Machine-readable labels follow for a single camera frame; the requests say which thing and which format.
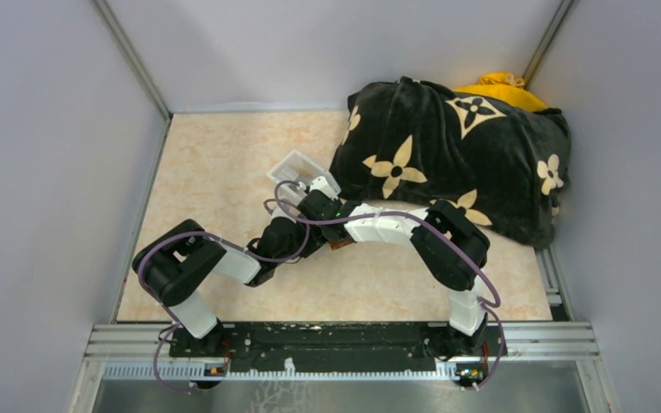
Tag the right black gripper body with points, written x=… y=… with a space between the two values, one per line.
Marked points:
x=337 y=201

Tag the yellow cloth bundle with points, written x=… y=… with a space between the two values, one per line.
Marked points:
x=505 y=87

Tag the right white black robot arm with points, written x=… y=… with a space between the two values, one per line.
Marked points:
x=452 y=248

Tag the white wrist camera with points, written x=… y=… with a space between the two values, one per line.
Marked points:
x=326 y=185
x=278 y=213

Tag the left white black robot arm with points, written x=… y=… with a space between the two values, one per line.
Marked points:
x=172 y=267

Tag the brown leather card holder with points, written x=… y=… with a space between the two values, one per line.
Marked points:
x=341 y=245

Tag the white translucent plastic card box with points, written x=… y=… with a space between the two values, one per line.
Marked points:
x=297 y=167

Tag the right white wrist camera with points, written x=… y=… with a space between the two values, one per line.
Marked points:
x=326 y=185

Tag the black floral plush blanket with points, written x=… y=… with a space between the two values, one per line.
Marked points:
x=420 y=142

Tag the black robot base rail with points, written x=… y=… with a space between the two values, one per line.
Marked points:
x=355 y=347

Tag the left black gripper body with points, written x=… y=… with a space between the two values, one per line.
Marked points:
x=298 y=244

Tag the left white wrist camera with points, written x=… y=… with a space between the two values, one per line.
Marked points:
x=278 y=213

